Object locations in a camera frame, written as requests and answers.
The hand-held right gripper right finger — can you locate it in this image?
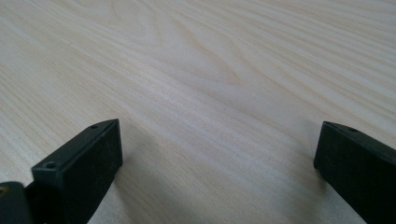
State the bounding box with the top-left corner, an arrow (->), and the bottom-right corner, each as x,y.
313,120 -> 396,224

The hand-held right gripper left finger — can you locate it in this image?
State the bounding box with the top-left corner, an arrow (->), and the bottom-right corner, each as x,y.
25,118 -> 124,224

